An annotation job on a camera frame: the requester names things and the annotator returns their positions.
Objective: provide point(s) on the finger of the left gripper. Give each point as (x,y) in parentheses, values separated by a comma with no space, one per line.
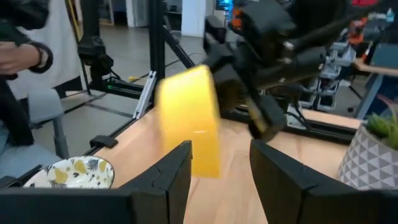
(231,93)
(269,119)

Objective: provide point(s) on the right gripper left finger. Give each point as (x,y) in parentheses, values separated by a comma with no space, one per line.
(164,193)

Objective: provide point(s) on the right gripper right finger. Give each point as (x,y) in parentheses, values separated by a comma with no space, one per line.
(276,186)

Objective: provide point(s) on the yellow mini bowl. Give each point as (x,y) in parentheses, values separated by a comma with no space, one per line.
(186,118)

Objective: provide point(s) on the white leaf-patterned mini bowl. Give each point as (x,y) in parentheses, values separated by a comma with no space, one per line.
(74,172)

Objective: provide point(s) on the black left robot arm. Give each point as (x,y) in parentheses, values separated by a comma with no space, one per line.
(326,28)

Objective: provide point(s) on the cluttered equipment shelf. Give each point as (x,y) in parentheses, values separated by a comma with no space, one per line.
(337,62)

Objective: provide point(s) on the green plant in grey pot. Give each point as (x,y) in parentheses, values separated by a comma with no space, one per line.
(367,161)

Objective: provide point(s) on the blue desk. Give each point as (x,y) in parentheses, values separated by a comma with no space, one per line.
(385,56)

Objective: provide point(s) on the black equipment stand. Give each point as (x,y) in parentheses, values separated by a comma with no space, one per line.
(93,56)

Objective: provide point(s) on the grey chair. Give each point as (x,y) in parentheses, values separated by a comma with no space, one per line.
(43,104)

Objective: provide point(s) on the person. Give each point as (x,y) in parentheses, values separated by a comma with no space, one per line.
(59,37)

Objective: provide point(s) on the person's hand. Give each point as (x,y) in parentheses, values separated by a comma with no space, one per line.
(15,57)

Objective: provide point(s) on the black frame clamp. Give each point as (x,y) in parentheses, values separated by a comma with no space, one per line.
(102,142)

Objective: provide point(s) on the white metal bracket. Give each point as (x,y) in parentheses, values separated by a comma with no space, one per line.
(143,96)

